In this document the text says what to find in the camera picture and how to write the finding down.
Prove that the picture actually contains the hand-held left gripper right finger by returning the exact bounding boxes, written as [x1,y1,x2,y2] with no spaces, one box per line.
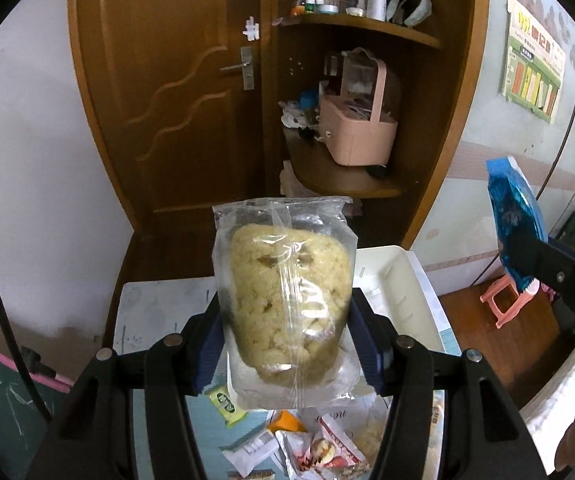
[350,287,548,480]

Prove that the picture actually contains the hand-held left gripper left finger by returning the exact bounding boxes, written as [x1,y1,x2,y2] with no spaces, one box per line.
[27,292,229,480]

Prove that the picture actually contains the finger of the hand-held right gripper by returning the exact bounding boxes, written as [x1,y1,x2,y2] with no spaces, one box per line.
[509,230,575,308]

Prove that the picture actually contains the blue snack packet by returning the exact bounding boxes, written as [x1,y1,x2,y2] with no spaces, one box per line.
[485,156,551,292]

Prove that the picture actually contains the white plastic bin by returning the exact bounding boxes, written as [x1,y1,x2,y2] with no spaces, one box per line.
[351,245,448,357]

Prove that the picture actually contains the red and white snack packet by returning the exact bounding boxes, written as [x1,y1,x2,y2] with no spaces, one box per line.
[315,417,371,477]

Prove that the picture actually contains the pink plastic stool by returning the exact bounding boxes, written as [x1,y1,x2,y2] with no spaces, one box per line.
[480,274,541,330]

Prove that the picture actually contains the green snack packet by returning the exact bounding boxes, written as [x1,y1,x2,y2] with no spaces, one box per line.
[204,382,248,428]

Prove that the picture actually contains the printed teal striped tablecloth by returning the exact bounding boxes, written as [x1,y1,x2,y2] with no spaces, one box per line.
[112,245,463,480]

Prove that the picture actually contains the orange and white snack packet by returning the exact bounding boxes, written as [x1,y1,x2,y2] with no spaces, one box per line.
[220,409,308,471]

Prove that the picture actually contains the white snack packet red print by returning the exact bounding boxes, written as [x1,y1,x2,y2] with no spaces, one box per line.
[274,430,319,479]

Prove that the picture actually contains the brown wooden corner shelf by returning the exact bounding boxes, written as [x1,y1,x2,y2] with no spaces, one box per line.
[260,0,491,251]

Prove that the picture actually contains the black clip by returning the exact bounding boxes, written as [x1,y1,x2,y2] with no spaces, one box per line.
[20,346,59,377]

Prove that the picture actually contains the pink storage basket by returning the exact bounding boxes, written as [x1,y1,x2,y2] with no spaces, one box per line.
[317,47,401,167]

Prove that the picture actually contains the brown wooden door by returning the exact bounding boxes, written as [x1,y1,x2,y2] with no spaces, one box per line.
[67,0,274,241]

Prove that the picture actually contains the white flower ornament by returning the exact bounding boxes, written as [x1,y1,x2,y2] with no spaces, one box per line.
[280,100,321,131]

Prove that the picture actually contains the wall poster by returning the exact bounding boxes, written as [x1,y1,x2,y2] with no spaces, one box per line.
[498,0,567,125]

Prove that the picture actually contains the grey green strap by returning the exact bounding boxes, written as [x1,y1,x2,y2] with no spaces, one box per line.
[386,0,433,28]

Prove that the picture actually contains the metal door handle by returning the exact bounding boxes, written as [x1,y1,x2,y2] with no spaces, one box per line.
[220,46,256,91]

